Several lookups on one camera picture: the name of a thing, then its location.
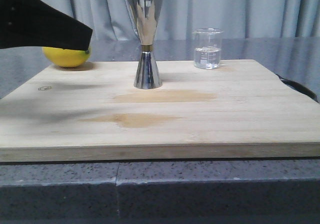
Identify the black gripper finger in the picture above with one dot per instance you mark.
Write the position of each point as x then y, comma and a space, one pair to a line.
35, 23

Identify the steel double jigger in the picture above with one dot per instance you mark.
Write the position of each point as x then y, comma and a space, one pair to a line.
145, 15

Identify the clear glass beaker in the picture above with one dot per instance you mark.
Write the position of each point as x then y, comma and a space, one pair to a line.
207, 48

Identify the yellow lemon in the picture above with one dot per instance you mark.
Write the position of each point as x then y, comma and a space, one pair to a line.
68, 58

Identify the wooden cutting board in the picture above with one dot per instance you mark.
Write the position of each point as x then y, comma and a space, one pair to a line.
240, 110

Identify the grey curtain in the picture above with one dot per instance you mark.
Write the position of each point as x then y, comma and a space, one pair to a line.
110, 19

